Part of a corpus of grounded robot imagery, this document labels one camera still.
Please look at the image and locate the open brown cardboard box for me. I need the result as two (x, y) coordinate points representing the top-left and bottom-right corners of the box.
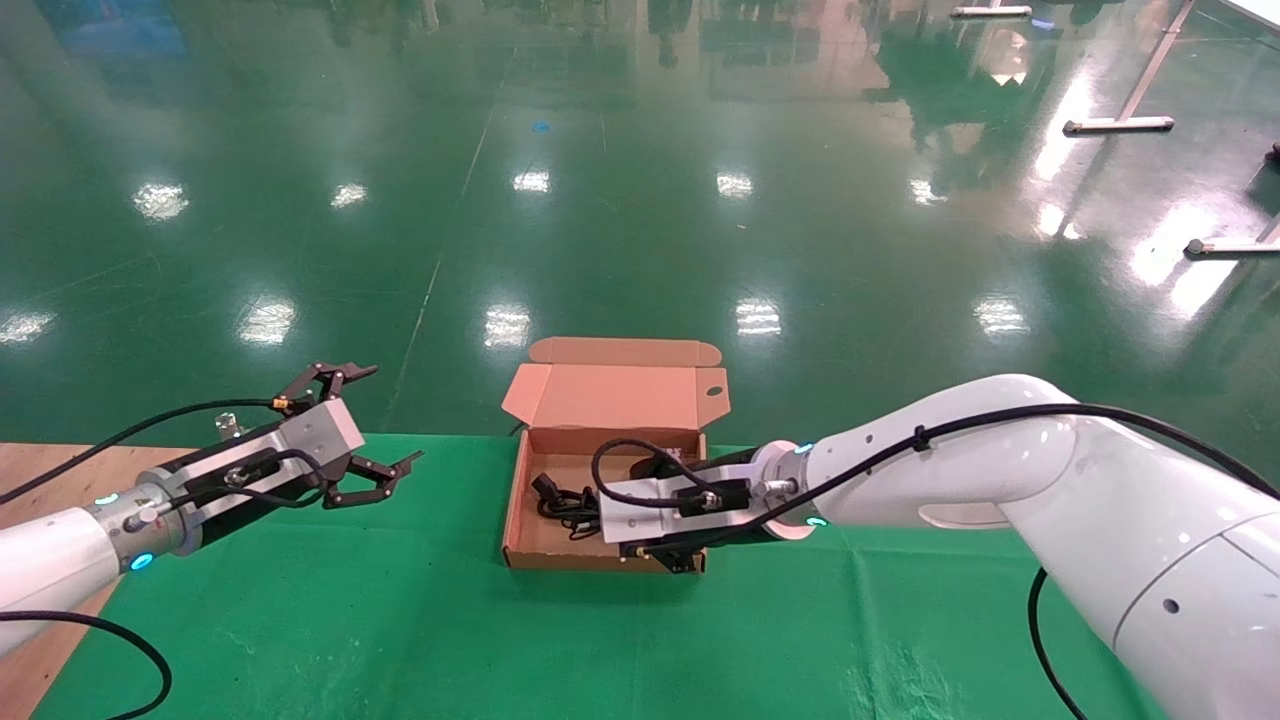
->
(499, 336), (732, 574)

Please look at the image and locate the white table top edge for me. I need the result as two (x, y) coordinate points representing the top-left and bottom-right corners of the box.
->
(1224, 0), (1280, 33)

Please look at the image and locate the black hanging arm cable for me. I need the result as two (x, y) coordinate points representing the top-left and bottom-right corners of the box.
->
(1027, 566), (1093, 720)

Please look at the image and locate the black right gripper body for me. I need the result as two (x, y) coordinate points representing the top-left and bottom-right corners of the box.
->
(625, 448), (793, 573)

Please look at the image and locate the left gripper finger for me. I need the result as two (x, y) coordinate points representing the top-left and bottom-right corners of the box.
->
(321, 450), (427, 512)
(271, 361), (380, 414)

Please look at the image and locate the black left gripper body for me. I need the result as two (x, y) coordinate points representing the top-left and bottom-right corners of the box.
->
(184, 445), (353, 533)

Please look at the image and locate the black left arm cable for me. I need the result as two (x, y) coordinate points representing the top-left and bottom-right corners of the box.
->
(0, 397), (333, 511)

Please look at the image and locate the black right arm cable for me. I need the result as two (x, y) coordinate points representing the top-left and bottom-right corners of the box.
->
(589, 402), (1280, 523)

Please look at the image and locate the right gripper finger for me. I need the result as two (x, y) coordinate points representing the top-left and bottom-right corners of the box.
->
(630, 446), (703, 482)
(619, 540), (708, 577)

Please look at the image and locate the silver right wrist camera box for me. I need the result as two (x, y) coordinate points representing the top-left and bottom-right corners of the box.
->
(597, 475), (754, 547)

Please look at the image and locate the black looped floor cable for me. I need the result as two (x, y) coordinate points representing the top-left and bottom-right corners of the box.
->
(0, 609), (174, 720)

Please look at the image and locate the grey table foot bar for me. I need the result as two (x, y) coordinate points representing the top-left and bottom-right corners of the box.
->
(1184, 213), (1280, 261)

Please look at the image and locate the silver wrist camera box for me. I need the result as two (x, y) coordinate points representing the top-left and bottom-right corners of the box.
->
(597, 475), (754, 547)
(194, 399), (367, 483)

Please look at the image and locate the green table cloth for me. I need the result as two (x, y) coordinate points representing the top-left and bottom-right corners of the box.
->
(28, 431), (1167, 720)

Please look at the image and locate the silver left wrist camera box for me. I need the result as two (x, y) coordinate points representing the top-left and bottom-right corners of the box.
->
(194, 399), (367, 483)

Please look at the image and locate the black USB cable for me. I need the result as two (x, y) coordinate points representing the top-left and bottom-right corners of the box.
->
(533, 471), (608, 542)

